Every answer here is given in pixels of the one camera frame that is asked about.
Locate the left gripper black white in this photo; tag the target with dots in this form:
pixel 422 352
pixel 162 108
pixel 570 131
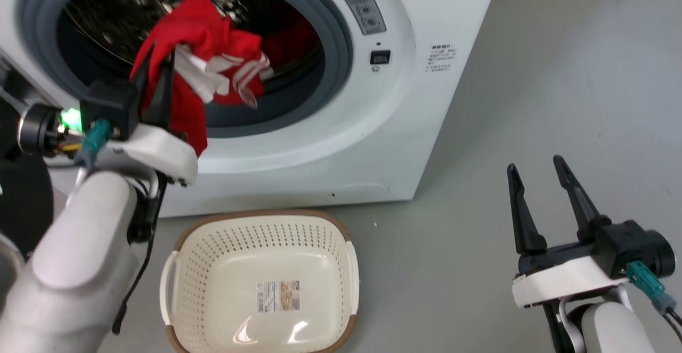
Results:
pixel 114 105

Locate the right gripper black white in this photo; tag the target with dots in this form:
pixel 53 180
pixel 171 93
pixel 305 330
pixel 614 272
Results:
pixel 618 249

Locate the red garment with white stripes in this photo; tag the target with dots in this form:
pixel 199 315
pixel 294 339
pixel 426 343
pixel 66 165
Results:
pixel 202 28

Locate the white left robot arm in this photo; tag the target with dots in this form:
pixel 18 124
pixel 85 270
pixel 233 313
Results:
pixel 80 268

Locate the cream perforated laundry basket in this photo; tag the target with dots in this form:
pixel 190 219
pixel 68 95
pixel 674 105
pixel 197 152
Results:
pixel 266 246

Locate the white front-load washing machine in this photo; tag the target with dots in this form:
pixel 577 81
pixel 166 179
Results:
pixel 373 129

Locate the shiny steel washer drum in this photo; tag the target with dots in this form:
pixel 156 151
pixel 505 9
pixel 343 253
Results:
pixel 106 7

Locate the dark red garment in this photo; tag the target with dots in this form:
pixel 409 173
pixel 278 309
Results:
pixel 293 41

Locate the grey rubber door gasket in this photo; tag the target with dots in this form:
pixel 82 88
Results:
pixel 337 49

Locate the grey warning label sticker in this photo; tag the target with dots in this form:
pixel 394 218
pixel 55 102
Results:
pixel 360 5

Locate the black door latch socket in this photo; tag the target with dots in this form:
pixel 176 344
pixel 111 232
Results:
pixel 380 57

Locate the paper label sticker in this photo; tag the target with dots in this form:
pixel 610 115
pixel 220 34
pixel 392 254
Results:
pixel 279 296

